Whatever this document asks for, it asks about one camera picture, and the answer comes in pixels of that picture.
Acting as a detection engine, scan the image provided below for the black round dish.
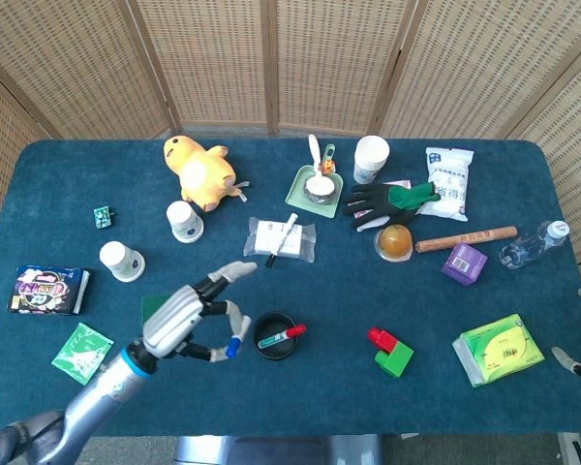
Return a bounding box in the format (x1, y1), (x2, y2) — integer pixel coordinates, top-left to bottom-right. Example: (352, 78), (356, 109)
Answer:
(252, 311), (299, 362)

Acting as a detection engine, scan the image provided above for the clear plastic water bottle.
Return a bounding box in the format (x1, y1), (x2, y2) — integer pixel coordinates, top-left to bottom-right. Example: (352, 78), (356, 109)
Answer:
(499, 219), (571, 271)

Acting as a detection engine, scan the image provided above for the green yellow tissue pack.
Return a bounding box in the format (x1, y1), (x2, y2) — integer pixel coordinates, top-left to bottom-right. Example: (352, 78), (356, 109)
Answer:
(451, 313), (546, 388)

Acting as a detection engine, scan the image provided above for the orange jelly cup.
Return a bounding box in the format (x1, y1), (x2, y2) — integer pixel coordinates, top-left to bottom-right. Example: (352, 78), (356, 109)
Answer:
(373, 223), (414, 264)

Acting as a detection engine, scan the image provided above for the black green work glove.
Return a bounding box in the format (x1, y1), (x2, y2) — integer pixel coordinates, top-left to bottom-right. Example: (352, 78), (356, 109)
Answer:
(342, 180), (443, 233)

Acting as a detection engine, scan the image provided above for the black cap whiteboard marker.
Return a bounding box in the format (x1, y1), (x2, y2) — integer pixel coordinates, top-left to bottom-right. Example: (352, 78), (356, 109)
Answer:
(263, 212), (299, 269)

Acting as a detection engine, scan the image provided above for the green yellow scrub sponge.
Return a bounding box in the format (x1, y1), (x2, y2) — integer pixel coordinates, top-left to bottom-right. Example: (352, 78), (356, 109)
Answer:
(140, 293), (174, 323)

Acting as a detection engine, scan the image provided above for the red toy building block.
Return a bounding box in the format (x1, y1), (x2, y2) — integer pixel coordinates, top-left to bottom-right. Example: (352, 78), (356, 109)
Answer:
(366, 326), (399, 354)

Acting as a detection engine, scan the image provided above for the red cap whiteboard marker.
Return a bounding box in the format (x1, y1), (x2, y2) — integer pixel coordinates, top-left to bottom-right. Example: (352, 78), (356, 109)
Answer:
(257, 324), (308, 350)

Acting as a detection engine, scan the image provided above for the woven rattan folding screen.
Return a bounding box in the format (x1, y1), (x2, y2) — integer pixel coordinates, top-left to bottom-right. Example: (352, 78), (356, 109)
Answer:
(0, 0), (581, 278)

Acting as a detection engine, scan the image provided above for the brown sausage stick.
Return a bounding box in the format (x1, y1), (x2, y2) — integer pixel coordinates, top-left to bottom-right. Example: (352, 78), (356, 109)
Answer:
(413, 225), (519, 255)

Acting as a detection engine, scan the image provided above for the blue carpet table cloth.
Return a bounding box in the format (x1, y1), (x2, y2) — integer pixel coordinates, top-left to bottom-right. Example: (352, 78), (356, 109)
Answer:
(0, 139), (581, 436)

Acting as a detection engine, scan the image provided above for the purple small box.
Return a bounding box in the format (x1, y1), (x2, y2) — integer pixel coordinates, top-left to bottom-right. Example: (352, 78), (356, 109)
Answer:
(440, 241), (489, 288)

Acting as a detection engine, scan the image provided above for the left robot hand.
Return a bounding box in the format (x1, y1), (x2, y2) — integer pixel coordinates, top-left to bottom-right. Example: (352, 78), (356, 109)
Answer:
(125, 260), (260, 374)

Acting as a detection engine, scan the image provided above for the fern print paper cup stack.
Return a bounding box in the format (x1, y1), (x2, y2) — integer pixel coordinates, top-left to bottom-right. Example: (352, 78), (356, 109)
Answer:
(166, 200), (206, 244)
(98, 240), (147, 284)

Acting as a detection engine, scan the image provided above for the white salt bag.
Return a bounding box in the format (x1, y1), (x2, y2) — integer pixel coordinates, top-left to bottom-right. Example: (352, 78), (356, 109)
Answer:
(417, 146), (475, 223)

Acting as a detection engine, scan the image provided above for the orange duck toy green tag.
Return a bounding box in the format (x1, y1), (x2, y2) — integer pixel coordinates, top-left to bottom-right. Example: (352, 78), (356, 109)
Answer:
(319, 143), (338, 176)

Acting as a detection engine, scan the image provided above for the yellow plush duck toy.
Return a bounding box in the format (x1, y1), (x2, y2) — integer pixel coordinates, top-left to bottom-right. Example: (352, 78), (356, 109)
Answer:
(163, 135), (250, 213)

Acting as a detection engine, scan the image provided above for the light green dustpan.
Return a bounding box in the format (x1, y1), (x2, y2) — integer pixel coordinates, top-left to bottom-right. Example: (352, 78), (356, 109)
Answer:
(284, 164), (344, 220)

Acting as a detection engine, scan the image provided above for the green tea packet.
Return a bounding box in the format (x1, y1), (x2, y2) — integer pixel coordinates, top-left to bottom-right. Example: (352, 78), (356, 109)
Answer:
(50, 322), (115, 387)

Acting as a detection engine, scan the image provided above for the white brush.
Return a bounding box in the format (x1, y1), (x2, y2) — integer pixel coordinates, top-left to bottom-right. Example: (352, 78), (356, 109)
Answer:
(307, 134), (332, 192)

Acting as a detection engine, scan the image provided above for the clear bag with white pack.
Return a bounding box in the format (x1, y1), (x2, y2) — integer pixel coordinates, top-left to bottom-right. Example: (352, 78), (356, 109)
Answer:
(242, 216), (318, 264)

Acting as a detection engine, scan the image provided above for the grey robot torso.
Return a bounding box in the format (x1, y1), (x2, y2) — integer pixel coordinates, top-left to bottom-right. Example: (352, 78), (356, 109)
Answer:
(173, 434), (384, 465)

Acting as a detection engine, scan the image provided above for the dark purple snack packet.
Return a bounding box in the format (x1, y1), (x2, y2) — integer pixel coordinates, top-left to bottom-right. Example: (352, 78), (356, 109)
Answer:
(8, 264), (92, 317)

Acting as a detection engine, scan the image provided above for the green toy building block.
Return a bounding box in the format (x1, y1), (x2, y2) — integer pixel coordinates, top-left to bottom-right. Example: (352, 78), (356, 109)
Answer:
(374, 339), (415, 379)

